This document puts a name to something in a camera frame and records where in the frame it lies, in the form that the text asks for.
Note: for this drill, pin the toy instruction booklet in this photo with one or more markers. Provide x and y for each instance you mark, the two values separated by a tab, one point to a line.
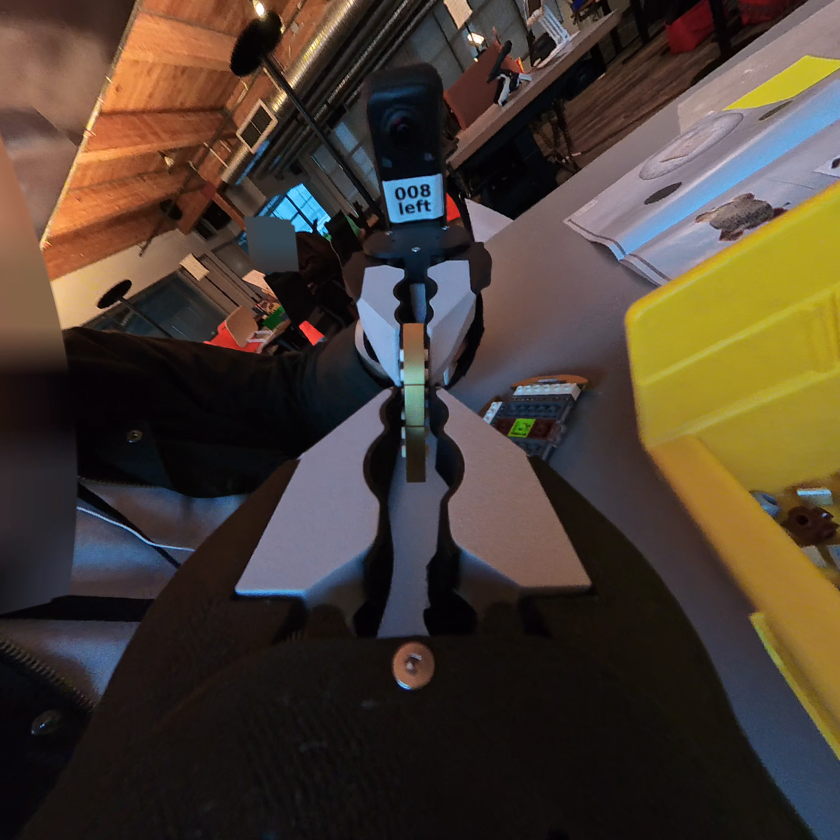
689	216

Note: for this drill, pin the pile of toy bricks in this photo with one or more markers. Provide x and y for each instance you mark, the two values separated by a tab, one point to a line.
807	525

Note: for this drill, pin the yellow plastic bin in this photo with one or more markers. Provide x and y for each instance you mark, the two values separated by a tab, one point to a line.
722	361

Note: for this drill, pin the silver ventilation duct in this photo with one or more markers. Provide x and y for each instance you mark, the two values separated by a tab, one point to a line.
315	72

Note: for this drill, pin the person's torso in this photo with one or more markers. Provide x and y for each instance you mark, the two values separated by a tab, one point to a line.
118	564

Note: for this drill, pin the round toy pot build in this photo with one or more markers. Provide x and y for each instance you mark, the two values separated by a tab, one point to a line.
531	420

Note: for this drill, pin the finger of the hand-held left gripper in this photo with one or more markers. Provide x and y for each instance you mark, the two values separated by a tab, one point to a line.
377	315
453	308

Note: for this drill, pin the long grey work table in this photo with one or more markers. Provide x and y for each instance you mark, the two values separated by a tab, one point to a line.
558	65

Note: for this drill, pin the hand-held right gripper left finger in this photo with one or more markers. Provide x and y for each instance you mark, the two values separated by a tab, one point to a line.
315	518

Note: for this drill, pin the grey desk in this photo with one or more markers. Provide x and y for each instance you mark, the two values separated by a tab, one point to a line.
558	315

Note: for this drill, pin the tan curved toy panel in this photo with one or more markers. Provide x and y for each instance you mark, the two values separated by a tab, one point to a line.
415	394

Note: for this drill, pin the black pendant lamp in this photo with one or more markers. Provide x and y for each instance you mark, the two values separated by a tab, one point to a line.
253	46

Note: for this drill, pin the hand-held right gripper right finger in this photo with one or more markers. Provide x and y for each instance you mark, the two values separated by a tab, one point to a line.
512	518

